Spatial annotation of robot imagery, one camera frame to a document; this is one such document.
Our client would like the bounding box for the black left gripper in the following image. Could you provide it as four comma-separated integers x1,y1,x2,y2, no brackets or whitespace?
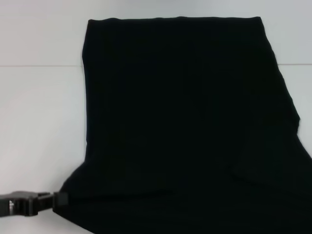
0,191,69,217

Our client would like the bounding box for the black shirt with white print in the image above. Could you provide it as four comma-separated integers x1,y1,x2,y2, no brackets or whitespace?
52,16,312,234

